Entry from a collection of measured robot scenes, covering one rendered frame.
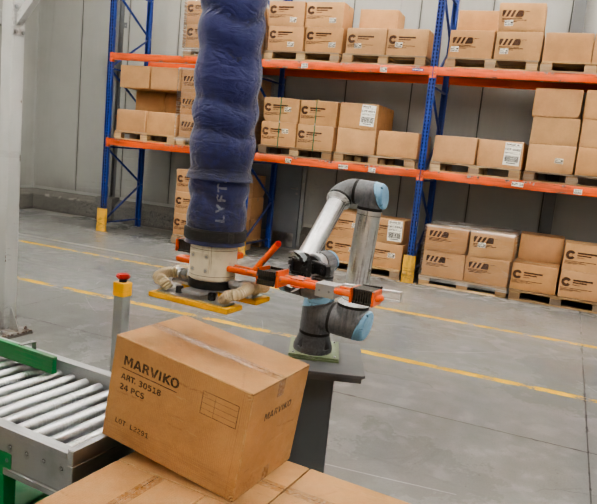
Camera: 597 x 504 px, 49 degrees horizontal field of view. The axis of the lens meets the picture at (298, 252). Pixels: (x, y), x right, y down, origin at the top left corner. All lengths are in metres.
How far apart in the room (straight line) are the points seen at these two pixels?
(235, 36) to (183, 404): 1.25
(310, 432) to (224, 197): 1.43
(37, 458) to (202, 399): 0.71
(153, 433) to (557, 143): 7.56
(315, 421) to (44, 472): 1.26
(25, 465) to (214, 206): 1.21
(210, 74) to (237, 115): 0.16
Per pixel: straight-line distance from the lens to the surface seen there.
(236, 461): 2.29
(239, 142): 2.26
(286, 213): 11.43
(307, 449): 3.31
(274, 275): 2.21
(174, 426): 2.41
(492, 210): 10.59
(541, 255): 9.77
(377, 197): 2.95
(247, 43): 2.28
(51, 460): 2.64
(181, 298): 2.33
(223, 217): 2.27
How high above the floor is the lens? 1.73
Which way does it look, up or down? 9 degrees down
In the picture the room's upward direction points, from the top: 6 degrees clockwise
